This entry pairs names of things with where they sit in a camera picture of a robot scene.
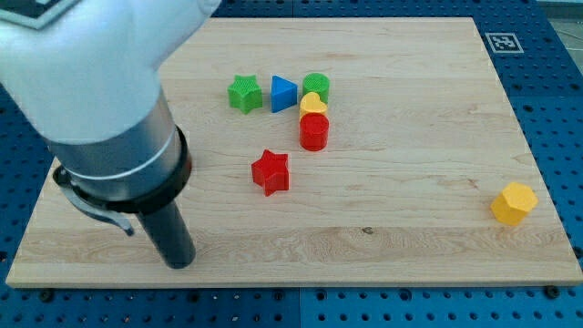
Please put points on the wooden board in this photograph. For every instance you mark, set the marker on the wooden board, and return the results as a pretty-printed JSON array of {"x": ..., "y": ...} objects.
[{"x": 422, "y": 138}]

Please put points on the white fiducial marker tag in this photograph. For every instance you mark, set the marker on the white fiducial marker tag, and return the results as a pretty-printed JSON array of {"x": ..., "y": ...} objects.
[{"x": 504, "y": 43}]

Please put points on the yellow heart block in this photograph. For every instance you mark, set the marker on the yellow heart block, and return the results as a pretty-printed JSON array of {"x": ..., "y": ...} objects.
[{"x": 311, "y": 103}]

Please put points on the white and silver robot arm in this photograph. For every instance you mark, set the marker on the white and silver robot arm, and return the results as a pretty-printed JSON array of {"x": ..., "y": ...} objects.
[{"x": 86, "y": 75}]

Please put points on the red star block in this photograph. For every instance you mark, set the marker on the red star block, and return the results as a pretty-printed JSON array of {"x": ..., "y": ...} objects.
[{"x": 271, "y": 172}]

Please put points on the blue triangle block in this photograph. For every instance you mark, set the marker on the blue triangle block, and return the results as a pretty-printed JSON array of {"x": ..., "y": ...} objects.
[{"x": 283, "y": 94}]

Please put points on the yellow hexagon block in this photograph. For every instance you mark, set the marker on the yellow hexagon block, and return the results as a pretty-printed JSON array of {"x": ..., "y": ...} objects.
[{"x": 514, "y": 202}]

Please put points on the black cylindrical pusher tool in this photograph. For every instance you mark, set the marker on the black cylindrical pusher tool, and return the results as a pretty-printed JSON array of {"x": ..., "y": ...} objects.
[{"x": 170, "y": 235}]

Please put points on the green star block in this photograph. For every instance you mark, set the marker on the green star block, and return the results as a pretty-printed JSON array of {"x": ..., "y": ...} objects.
[{"x": 245, "y": 93}]

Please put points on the green cylinder block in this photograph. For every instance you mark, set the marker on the green cylinder block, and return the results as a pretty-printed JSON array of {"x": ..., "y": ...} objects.
[{"x": 317, "y": 83}]

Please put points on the red cylinder block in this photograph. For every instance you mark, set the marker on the red cylinder block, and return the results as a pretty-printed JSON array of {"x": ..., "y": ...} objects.
[{"x": 314, "y": 130}]

